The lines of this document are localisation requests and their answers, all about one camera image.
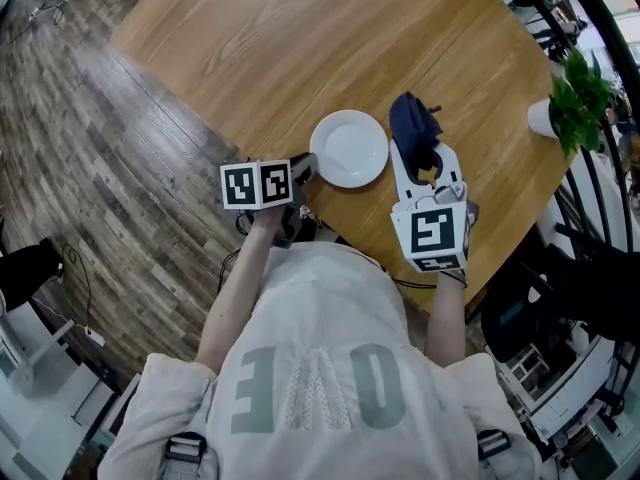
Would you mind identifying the dark blue cloth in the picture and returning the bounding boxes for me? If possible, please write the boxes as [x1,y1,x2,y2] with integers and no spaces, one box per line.
[389,91,445,179]

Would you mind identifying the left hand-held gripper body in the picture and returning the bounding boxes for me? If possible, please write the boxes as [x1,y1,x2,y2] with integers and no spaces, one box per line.
[219,158,307,249]

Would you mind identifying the green plant in white pot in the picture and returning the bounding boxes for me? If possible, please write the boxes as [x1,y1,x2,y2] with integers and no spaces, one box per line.
[527,47,619,159]

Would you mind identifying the black swivel chair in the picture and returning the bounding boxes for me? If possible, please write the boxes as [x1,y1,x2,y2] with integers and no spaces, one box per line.
[479,245,640,364]

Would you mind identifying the black strap buckle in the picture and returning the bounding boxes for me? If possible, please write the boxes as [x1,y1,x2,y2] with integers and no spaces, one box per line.
[476,428,512,462]
[164,431,207,464]

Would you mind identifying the black cable with white adapter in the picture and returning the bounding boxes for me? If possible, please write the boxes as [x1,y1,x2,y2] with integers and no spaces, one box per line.
[62,242,106,348]

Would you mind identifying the black metal railing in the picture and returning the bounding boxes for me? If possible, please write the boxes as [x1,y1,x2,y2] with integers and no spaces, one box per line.
[472,0,640,329]

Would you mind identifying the person's right forearm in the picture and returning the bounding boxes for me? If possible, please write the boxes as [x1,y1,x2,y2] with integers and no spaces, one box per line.
[423,267,469,369]

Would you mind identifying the person's left forearm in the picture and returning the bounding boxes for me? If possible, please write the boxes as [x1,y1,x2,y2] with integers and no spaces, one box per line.
[194,212,284,372]

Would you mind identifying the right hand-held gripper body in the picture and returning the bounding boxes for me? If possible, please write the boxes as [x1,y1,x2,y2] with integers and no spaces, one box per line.
[390,181,475,273]

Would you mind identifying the white round plate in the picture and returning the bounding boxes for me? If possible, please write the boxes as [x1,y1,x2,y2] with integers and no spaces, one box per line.
[309,109,390,190]

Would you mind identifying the person's white printed shirt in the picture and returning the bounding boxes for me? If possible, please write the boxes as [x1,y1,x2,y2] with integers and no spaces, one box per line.
[97,240,544,480]

